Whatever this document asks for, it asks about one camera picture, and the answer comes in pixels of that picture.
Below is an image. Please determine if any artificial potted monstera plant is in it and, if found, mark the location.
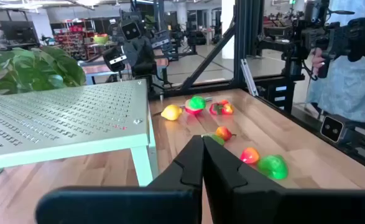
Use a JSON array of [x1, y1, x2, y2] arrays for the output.
[[0, 45, 87, 96]]

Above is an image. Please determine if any toy kiwi half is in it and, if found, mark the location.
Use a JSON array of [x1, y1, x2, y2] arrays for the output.
[[201, 133, 226, 146]]

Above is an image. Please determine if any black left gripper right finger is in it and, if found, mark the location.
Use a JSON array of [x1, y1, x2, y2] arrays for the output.
[[202, 136, 365, 224]]

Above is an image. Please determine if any silver metal bracket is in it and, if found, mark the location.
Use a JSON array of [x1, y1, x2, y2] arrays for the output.
[[239, 58, 259, 97]]

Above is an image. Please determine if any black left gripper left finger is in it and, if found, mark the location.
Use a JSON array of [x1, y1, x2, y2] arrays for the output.
[[35, 135, 205, 224]]

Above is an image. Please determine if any black drawer cabinet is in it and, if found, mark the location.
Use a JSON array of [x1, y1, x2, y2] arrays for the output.
[[264, 77, 297, 113]]

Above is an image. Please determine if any wooden table with blue legs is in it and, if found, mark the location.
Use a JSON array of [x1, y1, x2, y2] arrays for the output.
[[78, 57, 170, 85]]

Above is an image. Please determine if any person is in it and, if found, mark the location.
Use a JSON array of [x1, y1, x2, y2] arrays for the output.
[[306, 0, 365, 124]]

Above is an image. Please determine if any person's hand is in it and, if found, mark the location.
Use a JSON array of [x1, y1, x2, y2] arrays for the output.
[[311, 48, 326, 70]]

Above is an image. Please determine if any mint green perforated rack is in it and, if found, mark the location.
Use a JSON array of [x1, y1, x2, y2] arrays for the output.
[[0, 78, 160, 187]]

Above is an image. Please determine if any red toy strawberry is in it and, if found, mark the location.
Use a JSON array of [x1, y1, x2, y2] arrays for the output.
[[208, 102, 223, 116]]

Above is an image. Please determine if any green toy pear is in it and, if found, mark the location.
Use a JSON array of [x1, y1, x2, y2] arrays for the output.
[[256, 154, 289, 180]]

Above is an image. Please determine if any black handheld device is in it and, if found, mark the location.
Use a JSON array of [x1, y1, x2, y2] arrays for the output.
[[258, 0, 365, 80]]

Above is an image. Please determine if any black computer monitor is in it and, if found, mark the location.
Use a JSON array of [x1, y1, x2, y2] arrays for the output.
[[0, 20, 40, 47]]

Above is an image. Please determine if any orange-red toy pear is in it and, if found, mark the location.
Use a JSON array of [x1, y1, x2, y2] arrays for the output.
[[215, 126, 237, 142]]

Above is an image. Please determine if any yellow toy lemon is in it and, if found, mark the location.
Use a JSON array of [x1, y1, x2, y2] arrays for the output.
[[160, 104, 183, 121]]

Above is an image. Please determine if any red toy apple half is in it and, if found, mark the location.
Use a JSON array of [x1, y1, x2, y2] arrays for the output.
[[184, 98, 204, 116]]

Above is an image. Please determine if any small orange toy fruit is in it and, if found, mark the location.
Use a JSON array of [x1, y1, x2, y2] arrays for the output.
[[221, 103, 234, 116], [239, 147, 261, 165]]

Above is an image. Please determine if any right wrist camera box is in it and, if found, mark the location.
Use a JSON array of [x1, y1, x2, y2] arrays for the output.
[[103, 46, 129, 73]]

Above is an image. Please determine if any black depth camera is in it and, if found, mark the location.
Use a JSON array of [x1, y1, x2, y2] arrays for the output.
[[121, 20, 142, 41]]

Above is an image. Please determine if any table-level depth camera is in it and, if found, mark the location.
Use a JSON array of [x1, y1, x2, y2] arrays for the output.
[[320, 114, 345, 144]]

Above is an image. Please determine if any green bowl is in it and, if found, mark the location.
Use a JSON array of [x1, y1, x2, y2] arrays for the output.
[[93, 33, 109, 45]]

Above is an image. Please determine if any shelf with red bins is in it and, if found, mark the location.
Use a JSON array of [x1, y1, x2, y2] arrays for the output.
[[53, 20, 96, 60]]

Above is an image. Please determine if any green toy fruit half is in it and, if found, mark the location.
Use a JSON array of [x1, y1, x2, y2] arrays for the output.
[[187, 95, 207, 111]]

